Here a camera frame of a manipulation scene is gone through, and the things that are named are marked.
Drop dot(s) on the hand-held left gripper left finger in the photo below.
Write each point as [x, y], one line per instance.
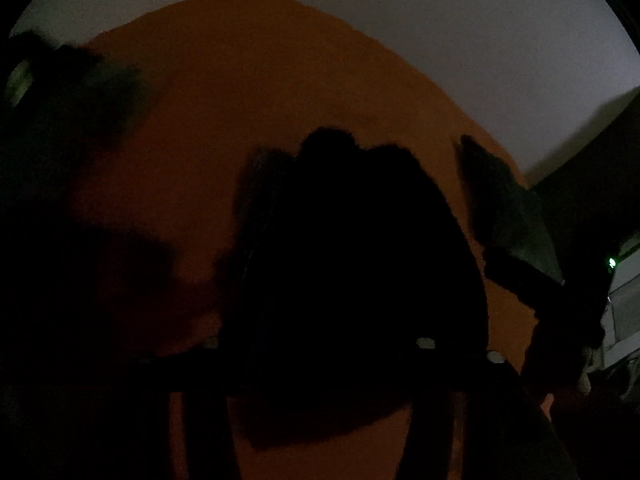
[200, 371]

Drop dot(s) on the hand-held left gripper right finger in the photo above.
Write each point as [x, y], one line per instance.
[465, 376]

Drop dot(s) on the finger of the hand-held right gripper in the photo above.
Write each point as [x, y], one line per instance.
[520, 275]

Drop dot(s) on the black printed garment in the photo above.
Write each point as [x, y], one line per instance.
[360, 260]

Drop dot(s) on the dark furniture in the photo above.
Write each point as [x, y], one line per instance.
[595, 170]

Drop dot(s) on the orange bed blanket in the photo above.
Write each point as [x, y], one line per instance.
[250, 85]

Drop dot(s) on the dark green folded cloth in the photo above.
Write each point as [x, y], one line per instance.
[75, 105]

